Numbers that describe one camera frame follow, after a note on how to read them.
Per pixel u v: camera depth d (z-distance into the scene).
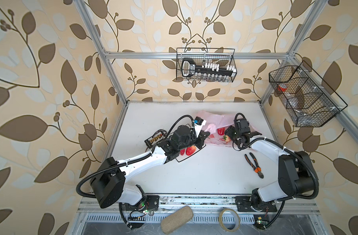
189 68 0.85
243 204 0.73
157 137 0.99
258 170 0.84
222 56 0.91
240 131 0.71
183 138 0.59
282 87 0.88
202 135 0.67
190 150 0.89
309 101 0.73
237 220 0.67
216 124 0.82
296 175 0.44
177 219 0.68
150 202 0.74
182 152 0.89
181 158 0.89
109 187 0.42
